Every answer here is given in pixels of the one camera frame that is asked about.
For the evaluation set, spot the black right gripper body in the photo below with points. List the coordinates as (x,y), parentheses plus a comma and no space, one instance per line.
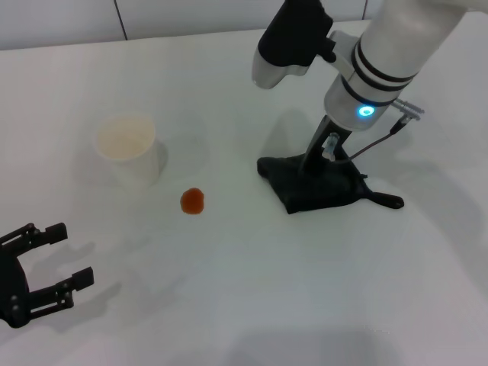
(318,152)

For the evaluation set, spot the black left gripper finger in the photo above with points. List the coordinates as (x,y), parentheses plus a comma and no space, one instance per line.
(53,232)
(82,278)

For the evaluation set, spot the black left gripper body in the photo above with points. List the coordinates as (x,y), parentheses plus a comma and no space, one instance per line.
(13,289)

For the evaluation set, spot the dark blue rag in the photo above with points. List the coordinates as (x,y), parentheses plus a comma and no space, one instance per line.
(328,190)

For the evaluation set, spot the white paper cup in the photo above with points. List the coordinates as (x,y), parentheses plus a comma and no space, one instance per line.
(129,152)

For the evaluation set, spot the small orange ball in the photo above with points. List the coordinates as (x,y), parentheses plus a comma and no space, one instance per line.
(192,201)

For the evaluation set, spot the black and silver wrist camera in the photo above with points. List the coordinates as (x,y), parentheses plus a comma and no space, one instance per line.
(293,38)

